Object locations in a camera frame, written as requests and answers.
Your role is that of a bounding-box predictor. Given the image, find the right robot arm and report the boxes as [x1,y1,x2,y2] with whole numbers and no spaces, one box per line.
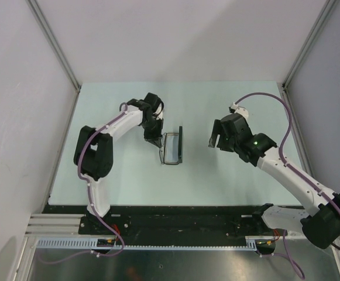
[209,113,340,249]

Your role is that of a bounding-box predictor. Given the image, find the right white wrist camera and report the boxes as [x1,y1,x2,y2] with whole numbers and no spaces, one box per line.
[229,102,249,120]

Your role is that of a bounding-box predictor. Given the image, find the aluminium frame post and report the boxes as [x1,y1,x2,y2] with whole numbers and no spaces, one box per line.
[282,0,339,89]
[25,0,81,93]

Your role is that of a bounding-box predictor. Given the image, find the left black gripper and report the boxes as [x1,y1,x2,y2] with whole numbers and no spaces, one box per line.
[141,117,164,148]

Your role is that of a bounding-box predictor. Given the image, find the black glasses case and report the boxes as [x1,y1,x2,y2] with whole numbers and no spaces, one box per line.
[163,126,183,165]

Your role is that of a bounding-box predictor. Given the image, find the left aluminium frame post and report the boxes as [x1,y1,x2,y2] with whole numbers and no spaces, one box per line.
[25,0,81,93]

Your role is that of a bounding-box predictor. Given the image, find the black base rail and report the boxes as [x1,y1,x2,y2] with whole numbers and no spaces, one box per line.
[43,204,289,246]

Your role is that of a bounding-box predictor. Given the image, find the light blue cleaning cloth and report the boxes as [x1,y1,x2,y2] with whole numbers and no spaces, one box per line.
[166,135,179,163]

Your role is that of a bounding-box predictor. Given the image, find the thin-framed sunglasses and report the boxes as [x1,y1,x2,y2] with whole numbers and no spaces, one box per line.
[159,133,167,165]

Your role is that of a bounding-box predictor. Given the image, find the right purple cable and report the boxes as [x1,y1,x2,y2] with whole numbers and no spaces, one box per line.
[235,92,340,277]

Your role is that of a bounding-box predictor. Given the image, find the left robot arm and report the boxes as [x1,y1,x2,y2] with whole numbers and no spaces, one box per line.
[73,93,164,234]

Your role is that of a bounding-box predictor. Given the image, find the right aluminium frame post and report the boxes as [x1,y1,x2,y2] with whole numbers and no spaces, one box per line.
[282,0,339,89]

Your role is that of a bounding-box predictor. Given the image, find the white slotted cable duct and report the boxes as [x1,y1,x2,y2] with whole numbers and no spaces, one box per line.
[36,237,269,251]

